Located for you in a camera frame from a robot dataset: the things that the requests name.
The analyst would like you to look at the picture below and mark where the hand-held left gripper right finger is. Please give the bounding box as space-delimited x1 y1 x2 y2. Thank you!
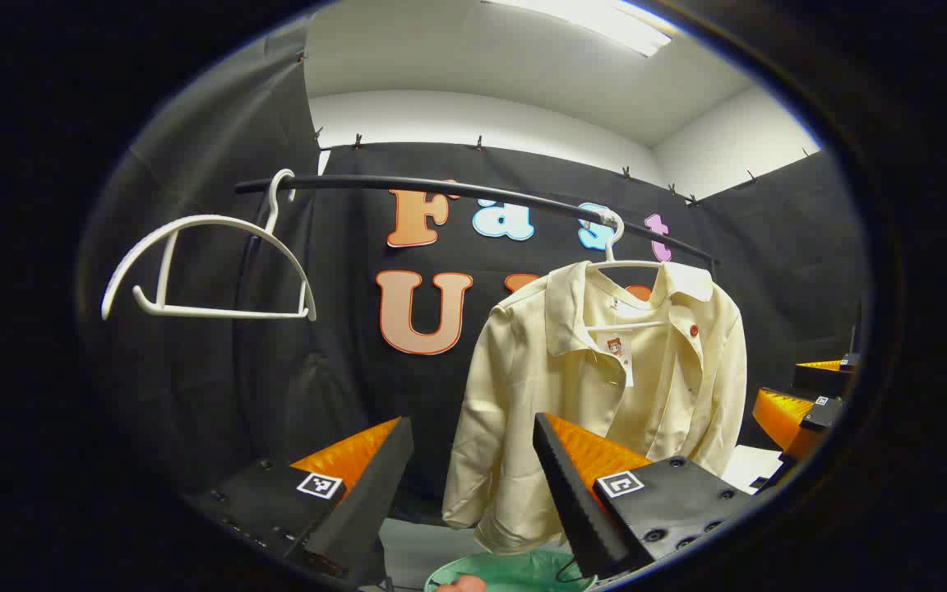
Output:
533 411 758 580

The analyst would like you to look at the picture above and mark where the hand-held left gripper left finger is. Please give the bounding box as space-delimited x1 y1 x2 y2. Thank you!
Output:
182 415 415 589

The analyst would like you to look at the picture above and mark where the cream button shirt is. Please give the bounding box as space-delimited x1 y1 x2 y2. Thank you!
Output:
441 261 750 556

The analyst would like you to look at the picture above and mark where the white plastic hanger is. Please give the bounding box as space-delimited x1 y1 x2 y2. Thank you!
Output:
101 169 318 321
584 210 676 332

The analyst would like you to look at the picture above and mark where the white flat board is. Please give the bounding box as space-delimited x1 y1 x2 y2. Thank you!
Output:
720 444 784 494

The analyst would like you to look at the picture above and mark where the black backdrop cloth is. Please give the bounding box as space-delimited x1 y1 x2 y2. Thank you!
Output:
79 16 869 527

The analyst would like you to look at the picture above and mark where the black clothes rail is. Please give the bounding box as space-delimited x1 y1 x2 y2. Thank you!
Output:
231 174 723 428

